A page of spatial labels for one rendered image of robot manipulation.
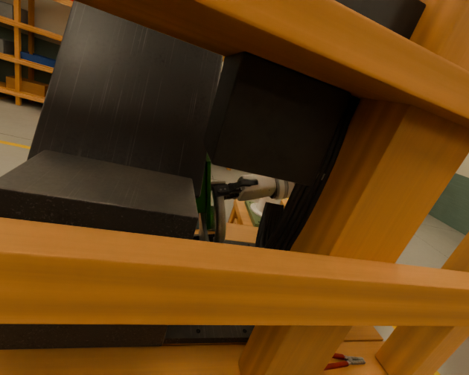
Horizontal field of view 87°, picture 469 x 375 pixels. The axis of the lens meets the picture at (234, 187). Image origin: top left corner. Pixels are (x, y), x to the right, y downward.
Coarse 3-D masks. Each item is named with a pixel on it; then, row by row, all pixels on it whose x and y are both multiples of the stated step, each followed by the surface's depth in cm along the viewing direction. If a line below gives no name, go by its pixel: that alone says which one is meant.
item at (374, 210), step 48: (432, 0) 29; (432, 48) 28; (384, 144) 31; (432, 144) 32; (336, 192) 38; (384, 192) 34; (432, 192) 36; (336, 240) 36; (384, 240) 38; (288, 336) 43; (336, 336) 47; (432, 336) 60
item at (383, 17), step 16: (336, 0) 27; (352, 0) 28; (368, 0) 28; (384, 0) 28; (400, 0) 29; (416, 0) 29; (368, 16) 29; (384, 16) 29; (400, 16) 29; (416, 16) 30; (400, 32) 30
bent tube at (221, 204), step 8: (216, 184) 66; (224, 184) 67; (216, 200) 66; (216, 208) 66; (224, 208) 66; (216, 216) 65; (224, 216) 66; (216, 224) 66; (224, 224) 66; (216, 232) 66; (224, 232) 66; (216, 240) 68
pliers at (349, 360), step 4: (336, 356) 67; (340, 356) 67; (344, 356) 67; (348, 356) 68; (352, 356) 68; (348, 360) 67; (352, 360) 67; (356, 360) 68; (360, 360) 68; (364, 360) 68; (328, 364) 64; (332, 364) 64; (336, 364) 65; (340, 364) 65; (344, 364) 65; (348, 364) 66; (352, 364) 67; (356, 364) 67; (360, 364) 68; (328, 368) 63; (332, 368) 64
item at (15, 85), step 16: (16, 0) 408; (32, 0) 443; (64, 0) 416; (0, 16) 413; (16, 16) 416; (32, 16) 452; (16, 32) 425; (32, 32) 462; (48, 32) 433; (0, 48) 431; (16, 48) 434; (32, 48) 472; (16, 64) 443; (32, 64) 444; (48, 64) 456; (16, 80) 453; (32, 80) 485; (16, 96) 459; (32, 96) 466
